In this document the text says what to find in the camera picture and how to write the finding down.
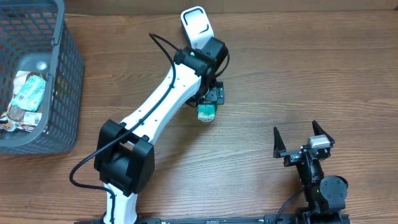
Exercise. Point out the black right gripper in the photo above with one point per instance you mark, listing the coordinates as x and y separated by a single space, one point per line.
298 154

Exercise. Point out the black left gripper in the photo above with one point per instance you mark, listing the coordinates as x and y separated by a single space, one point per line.
216 94

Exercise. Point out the green lidded jar with tissues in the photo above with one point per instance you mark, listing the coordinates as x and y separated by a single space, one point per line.
206 113

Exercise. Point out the yellow liquid bottle silver cap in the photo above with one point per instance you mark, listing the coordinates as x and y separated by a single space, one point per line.
42 66

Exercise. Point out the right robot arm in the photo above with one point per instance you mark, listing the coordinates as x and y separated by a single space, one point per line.
325 195

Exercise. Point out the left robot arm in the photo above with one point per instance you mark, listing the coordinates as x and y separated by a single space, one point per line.
125 159

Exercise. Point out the white barcode scanner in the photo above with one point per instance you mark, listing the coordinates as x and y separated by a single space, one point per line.
196 26

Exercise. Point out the teal tissue pack in basket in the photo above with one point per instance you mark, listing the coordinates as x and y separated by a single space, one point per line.
31 94

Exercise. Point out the dark grey plastic basket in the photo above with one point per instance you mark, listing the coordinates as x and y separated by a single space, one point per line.
33 31

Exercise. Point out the brown snack wrapper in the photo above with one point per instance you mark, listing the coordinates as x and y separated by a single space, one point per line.
15 118

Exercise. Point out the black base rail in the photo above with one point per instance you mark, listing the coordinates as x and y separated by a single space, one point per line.
267 219

